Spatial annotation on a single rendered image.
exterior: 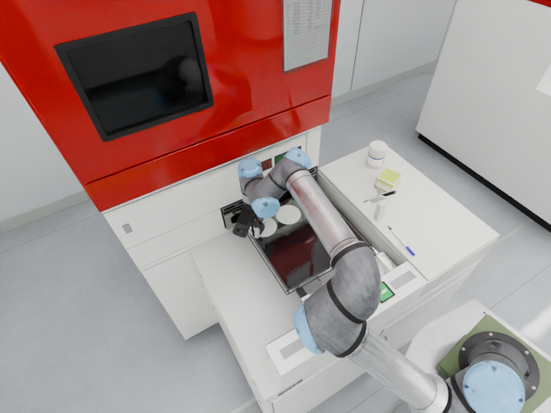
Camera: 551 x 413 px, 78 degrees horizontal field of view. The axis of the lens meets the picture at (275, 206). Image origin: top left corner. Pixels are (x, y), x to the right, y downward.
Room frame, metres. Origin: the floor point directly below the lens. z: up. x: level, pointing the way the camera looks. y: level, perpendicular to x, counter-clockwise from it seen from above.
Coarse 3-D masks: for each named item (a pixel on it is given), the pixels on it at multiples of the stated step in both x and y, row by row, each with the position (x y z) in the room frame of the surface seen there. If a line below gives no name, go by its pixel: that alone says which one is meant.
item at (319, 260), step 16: (304, 224) 0.82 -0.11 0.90; (256, 240) 0.75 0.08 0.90; (272, 240) 0.75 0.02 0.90; (288, 240) 0.75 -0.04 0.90; (304, 240) 0.74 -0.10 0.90; (272, 256) 0.68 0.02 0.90; (288, 256) 0.67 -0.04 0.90; (304, 256) 0.67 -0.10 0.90; (320, 256) 0.67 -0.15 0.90; (288, 272) 0.61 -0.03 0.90; (304, 272) 0.61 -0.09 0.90; (288, 288) 0.55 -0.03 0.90
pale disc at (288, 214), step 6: (282, 210) 0.90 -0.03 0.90; (288, 210) 0.90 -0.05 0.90; (294, 210) 0.89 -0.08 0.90; (276, 216) 0.86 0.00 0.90; (282, 216) 0.86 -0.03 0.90; (288, 216) 0.86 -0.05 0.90; (294, 216) 0.86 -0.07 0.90; (282, 222) 0.83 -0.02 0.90; (288, 222) 0.83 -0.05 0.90; (294, 222) 0.83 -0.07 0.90
